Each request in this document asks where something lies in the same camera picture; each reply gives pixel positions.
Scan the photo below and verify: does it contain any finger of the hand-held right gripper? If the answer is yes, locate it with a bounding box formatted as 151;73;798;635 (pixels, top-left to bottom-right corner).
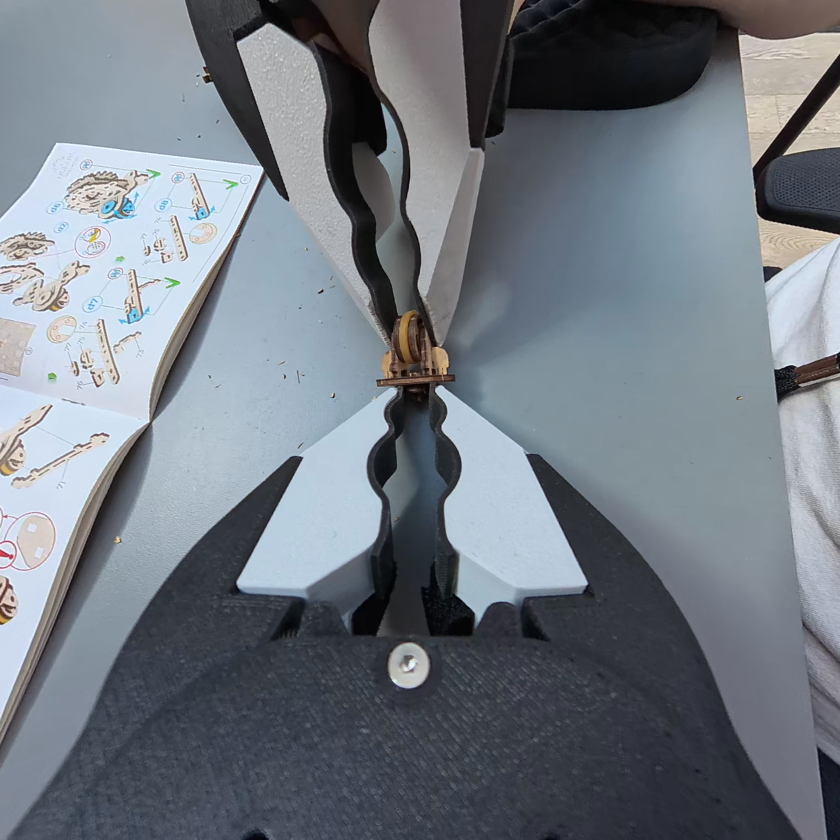
367;0;490;349
235;26;400;341

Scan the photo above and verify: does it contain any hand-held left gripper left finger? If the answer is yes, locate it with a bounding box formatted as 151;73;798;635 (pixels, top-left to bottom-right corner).
235;387;403;636

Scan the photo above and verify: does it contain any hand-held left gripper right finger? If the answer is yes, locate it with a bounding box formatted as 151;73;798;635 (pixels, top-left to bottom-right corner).
423;386;589;636

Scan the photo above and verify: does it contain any wooden wheel puzzle assembly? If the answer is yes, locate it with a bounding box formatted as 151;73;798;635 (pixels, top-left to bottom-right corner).
376;308;456;396

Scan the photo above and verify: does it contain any person's right forearm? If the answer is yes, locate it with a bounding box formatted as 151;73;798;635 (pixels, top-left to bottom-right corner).
709;0;840;36

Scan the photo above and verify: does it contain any grey desk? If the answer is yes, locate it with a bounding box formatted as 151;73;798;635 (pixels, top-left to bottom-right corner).
0;0;829;840

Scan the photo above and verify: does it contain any illustrated instruction booklet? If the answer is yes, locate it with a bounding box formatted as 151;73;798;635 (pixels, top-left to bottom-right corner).
0;142;265;746

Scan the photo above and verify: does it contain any white shirt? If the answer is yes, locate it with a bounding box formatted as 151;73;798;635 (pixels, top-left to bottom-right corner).
763;238;840;757

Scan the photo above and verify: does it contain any black office chair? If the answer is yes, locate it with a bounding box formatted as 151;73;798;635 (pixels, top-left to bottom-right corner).
752;39;840;235

